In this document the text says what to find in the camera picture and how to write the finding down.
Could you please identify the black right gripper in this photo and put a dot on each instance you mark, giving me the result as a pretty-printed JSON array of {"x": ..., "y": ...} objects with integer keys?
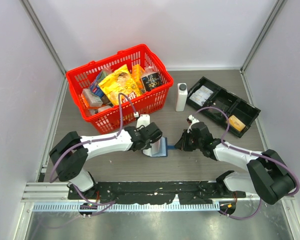
[{"x": 182, "y": 144}]

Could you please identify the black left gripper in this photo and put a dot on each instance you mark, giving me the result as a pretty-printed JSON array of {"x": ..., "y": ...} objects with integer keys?
[{"x": 148, "y": 145}]

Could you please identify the blue leather card holder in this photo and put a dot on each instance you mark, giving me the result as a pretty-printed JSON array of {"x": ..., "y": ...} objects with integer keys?
[{"x": 165, "y": 147}]

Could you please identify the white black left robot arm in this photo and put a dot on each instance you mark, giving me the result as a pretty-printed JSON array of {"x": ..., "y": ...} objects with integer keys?
[{"x": 71, "y": 153}]

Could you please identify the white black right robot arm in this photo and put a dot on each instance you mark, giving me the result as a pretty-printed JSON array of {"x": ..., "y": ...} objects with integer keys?
[{"x": 266, "y": 175}]

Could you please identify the white cards in tray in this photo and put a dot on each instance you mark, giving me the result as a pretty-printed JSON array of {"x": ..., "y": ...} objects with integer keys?
[{"x": 201, "y": 95}]

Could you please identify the gold card in tray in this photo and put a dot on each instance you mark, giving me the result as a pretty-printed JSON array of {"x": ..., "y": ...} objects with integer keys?
[{"x": 236, "y": 123}]

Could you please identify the white bottle grey cap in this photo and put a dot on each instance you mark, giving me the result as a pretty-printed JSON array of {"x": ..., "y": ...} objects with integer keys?
[{"x": 181, "y": 97}]

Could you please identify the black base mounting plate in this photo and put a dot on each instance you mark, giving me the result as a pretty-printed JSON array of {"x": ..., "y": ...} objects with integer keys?
[{"x": 159, "y": 192}]

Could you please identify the black compartment tray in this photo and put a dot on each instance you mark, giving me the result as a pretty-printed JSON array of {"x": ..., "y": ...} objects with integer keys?
[{"x": 223, "y": 102}]

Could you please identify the black wrapped roll package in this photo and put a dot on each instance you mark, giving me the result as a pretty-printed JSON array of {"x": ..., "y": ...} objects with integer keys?
[{"x": 151, "y": 79}]

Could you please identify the white sponge pack lower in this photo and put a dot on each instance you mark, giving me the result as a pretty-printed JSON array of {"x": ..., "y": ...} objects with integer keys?
[{"x": 94, "y": 111}]

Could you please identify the white sponge pack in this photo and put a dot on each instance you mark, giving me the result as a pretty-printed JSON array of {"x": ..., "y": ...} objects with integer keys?
[
  {"x": 90, "y": 100},
  {"x": 94, "y": 111}
]

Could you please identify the yellow Lays chips bag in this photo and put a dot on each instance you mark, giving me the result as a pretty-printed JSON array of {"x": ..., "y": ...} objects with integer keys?
[{"x": 120, "y": 81}]

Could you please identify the white sponge pack upper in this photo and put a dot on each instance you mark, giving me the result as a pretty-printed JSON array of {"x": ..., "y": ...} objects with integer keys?
[{"x": 90, "y": 100}]

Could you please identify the orange snack box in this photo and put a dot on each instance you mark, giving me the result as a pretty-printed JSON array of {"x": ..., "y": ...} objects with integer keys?
[{"x": 137, "y": 72}]

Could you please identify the blue Vileda sponge pack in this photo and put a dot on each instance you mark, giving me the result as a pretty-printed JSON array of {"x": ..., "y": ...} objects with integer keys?
[{"x": 94, "y": 86}]

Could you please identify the red plastic shopping basket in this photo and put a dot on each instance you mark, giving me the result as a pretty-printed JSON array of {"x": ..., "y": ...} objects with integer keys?
[{"x": 123, "y": 113}]

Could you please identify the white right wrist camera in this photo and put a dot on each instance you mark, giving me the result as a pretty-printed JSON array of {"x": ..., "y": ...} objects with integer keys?
[{"x": 191, "y": 121}]

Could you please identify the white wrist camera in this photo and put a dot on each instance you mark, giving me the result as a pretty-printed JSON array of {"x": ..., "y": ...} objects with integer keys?
[
  {"x": 191, "y": 121},
  {"x": 143, "y": 121}
]

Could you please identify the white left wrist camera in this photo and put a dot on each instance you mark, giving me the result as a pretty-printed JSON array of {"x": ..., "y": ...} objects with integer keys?
[{"x": 143, "y": 121}]

